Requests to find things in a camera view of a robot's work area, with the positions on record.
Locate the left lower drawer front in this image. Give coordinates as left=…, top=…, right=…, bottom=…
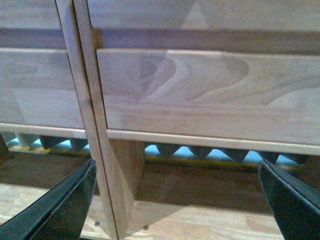
left=0, top=47, right=84, bottom=129

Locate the right wooden cabinet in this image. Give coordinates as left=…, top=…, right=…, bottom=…
left=73, top=0, right=320, bottom=240

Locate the left wooden cabinet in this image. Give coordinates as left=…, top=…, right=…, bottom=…
left=0, top=0, right=118, bottom=240

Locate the wooden cabinet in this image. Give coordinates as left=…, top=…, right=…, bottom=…
left=0, top=0, right=118, bottom=240
left=73, top=0, right=320, bottom=240

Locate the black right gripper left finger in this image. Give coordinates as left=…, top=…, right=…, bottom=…
left=0, top=159, right=97, bottom=240

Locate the left upper drawer front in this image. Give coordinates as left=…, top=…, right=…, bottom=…
left=0, top=0, right=61, bottom=30

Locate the right lower drawer front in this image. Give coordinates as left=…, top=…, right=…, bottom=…
left=97, top=48, right=320, bottom=145

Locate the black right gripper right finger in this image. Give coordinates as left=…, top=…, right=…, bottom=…
left=258, top=159, right=320, bottom=240

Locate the right upper drawer front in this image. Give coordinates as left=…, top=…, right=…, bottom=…
left=87, top=0, right=320, bottom=33

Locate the drawer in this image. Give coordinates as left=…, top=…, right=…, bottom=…
left=0, top=0, right=61, bottom=30
left=87, top=0, right=320, bottom=33
left=97, top=48, right=320, bottom=145
left=0, top=47, right=84, bottom=129

